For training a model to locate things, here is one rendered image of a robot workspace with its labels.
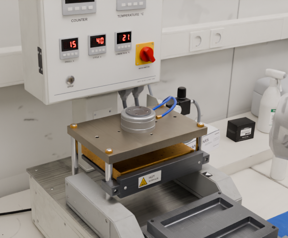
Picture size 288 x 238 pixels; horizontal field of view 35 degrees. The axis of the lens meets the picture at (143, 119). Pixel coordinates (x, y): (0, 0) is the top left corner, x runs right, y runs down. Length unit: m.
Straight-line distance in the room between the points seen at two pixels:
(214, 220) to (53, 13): 0.54
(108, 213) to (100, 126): 0.21
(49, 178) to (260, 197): 0.68
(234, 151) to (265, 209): 0.31
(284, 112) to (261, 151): 0.94
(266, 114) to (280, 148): 0.89
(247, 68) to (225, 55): 0.16
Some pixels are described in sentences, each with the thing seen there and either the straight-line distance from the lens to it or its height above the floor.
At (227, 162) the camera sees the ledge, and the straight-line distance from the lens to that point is 1.60.
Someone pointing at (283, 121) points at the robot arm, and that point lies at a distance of 0.78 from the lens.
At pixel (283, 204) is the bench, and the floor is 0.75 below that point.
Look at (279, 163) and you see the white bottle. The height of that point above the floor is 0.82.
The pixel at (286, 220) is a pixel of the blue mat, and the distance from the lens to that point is 1.43.
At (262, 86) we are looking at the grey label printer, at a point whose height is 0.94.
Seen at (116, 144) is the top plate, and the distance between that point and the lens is 0.96.
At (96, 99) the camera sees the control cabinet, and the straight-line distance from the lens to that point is 1.15.
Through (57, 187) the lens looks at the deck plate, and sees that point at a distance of 1.16.
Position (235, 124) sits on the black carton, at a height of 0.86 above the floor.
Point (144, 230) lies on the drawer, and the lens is 0.94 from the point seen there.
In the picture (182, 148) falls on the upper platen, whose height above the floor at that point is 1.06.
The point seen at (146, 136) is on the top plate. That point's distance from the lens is 0.99.
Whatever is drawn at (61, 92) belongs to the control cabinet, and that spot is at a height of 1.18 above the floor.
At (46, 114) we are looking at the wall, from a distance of 1.46.
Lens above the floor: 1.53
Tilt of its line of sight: 23 degrees down
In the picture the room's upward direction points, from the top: 2 degrees clockwise
